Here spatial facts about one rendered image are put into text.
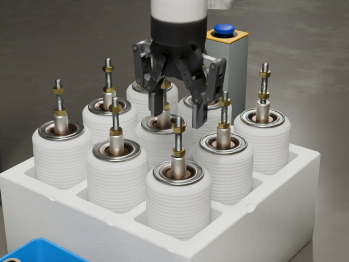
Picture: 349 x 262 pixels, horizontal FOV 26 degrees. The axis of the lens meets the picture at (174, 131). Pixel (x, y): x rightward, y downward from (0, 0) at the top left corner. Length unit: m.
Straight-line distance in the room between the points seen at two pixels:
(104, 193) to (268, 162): 0.29
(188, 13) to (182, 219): 0.30
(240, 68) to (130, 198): 0.45
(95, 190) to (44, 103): 0.84
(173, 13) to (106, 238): 0.37
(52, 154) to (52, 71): 0.99
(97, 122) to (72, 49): 1.08
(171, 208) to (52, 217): 0.23
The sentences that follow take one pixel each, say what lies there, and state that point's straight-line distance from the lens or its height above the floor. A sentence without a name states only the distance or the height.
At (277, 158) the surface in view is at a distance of 1.27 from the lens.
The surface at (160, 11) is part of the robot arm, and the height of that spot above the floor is 0.50.
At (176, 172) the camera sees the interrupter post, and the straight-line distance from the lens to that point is 1.09.
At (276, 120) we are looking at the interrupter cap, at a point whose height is 0.25.
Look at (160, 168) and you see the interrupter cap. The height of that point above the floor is 0.25.
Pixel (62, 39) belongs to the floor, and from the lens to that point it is 2.45.
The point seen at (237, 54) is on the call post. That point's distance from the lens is 1.47.
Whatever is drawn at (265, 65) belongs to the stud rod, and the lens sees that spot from 1.23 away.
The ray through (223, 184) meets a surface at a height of 0.21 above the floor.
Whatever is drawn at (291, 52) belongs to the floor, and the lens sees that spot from 2.33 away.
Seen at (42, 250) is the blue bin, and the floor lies 0.10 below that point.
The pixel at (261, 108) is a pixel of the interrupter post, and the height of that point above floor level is 0.27.
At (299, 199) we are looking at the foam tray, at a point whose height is 0.12.
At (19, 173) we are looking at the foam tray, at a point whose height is 0.18.
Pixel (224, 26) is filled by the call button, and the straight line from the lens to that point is 1.48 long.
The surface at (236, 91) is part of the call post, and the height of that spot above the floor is 0.20.
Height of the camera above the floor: 0.78
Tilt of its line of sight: 26 degrees down
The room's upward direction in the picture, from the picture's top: straight up
